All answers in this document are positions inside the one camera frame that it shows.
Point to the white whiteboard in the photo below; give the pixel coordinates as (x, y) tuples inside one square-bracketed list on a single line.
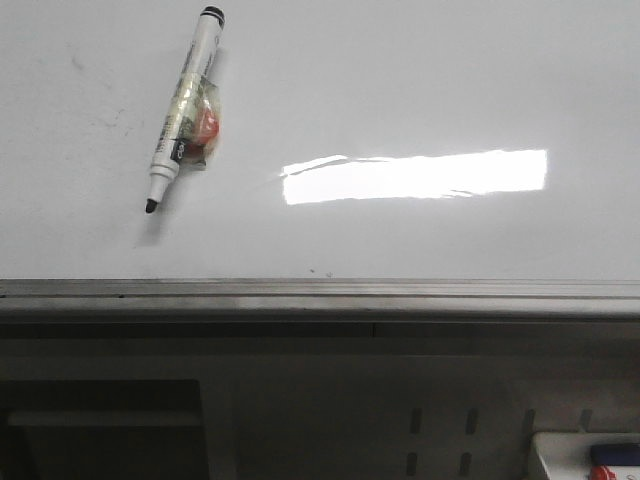
[(430, 156)]

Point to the blue eraser in tray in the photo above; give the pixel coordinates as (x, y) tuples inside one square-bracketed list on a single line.
[(619, 454)]

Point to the red item in tray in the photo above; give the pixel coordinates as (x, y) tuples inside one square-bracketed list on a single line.
[(602, 472)]

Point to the white tray with erasers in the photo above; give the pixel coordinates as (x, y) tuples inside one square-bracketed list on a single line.
[(556, 455)]

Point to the white black whiteboard marker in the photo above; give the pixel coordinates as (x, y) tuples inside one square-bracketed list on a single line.
[(192, 124)]

